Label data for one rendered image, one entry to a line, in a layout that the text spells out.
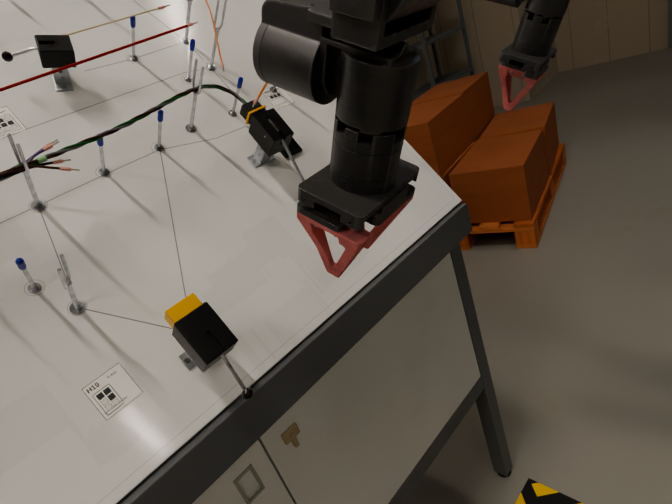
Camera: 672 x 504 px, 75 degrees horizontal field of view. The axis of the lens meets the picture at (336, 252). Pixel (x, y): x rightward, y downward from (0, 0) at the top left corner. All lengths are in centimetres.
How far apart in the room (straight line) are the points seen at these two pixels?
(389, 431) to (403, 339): 18
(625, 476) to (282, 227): 116
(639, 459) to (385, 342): 91
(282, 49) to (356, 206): 13
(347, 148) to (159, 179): 45
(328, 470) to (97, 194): 58
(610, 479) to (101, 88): 149
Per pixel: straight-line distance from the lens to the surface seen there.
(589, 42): 677
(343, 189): 37
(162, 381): 63
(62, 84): 86
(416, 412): 100
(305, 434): 78
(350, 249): 37
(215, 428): 62
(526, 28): 80
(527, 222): 246
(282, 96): 92
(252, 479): 76
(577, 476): 152
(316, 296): 70
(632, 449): 158
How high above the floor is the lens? 123
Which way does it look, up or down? 24 degrees down
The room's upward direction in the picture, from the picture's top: 20 degrees counter-clockwise
